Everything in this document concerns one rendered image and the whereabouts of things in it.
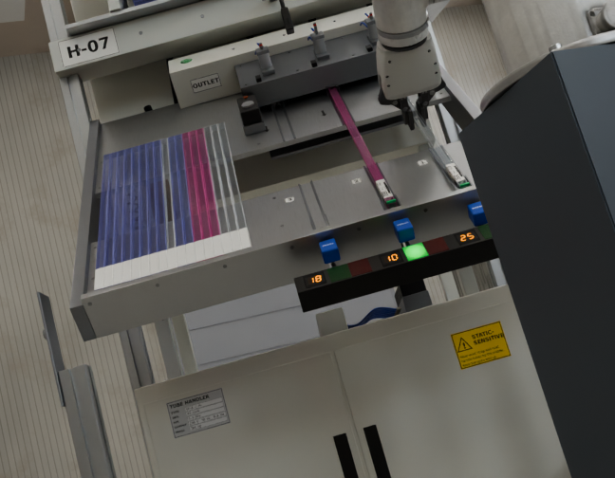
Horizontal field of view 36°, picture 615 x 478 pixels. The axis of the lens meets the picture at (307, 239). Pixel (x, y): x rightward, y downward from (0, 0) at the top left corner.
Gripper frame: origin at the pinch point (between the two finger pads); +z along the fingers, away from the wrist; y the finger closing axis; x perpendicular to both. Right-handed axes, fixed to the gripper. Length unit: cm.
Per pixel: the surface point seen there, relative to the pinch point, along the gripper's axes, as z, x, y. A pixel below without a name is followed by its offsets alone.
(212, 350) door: 750, -706, 153
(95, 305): -5, 32, 56
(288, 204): -2.2, 17.6, 25.7
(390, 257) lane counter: -4.9, 38.9, 14.2
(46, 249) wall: 605, -807, 313
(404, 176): -2.5, 19.2, 6.9
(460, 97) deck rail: -0.1, -1.3, -8.7
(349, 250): -2.6, 32.7, 19.0
